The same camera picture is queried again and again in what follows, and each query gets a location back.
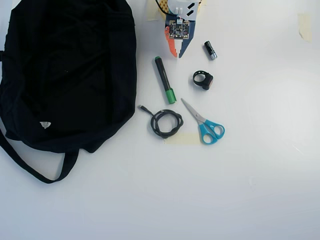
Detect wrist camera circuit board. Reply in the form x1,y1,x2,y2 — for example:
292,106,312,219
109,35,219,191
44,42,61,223
165,18,195,40

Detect coiled black usb cable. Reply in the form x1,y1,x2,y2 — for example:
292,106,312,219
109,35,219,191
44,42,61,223
138,104,185,140

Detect black marker with green cap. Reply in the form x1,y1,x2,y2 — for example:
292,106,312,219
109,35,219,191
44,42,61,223
153,56,178,105

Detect blue handled scissors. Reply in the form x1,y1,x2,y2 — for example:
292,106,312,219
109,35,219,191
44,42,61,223
180,97,226,145

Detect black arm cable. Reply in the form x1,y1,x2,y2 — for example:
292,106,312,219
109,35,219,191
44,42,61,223
154,0,171,16

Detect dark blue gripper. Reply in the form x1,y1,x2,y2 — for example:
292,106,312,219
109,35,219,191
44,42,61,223
163,13,199,60

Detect black fabric bag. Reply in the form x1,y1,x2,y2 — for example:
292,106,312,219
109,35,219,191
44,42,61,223
0,0,138,185

